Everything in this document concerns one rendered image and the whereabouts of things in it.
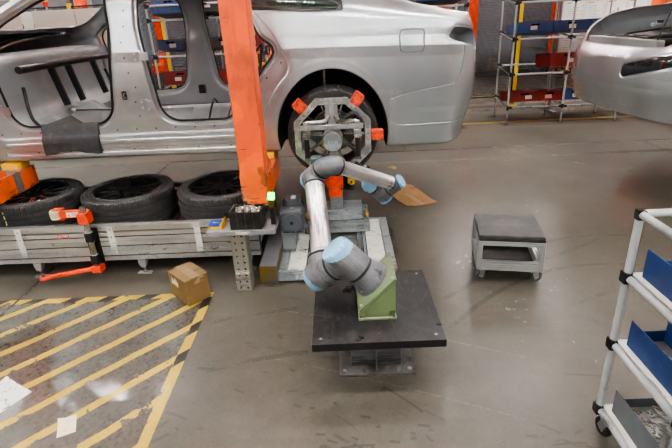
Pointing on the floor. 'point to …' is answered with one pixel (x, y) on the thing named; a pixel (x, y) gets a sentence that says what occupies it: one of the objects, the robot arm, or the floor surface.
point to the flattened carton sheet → (410, 196)
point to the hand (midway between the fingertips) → (363, 166)
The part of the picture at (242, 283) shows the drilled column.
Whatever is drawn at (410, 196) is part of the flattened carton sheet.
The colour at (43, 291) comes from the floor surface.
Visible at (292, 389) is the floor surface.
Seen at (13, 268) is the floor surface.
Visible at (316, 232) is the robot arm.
